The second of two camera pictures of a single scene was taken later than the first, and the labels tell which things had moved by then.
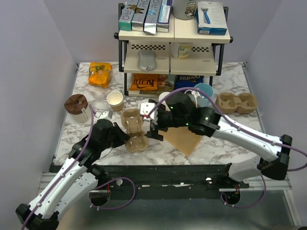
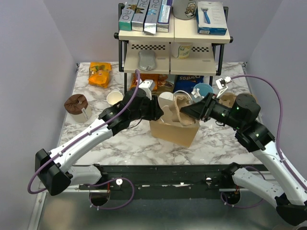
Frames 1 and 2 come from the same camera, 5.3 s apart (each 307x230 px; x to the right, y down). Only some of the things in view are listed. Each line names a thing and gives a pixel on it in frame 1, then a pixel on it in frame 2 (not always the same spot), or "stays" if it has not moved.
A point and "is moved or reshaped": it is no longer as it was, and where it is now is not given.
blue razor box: [211, 18] stays
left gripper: [122, 137] → [155, 111]
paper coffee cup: [115, 99] stays
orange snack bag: [99, 74] stays
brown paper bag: [182, 138] is moved or reshaped
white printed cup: [181, 50] stays
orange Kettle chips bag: [144, 82] stays
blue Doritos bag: [182, 81] stays
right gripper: [153, 132] → [200, 108]
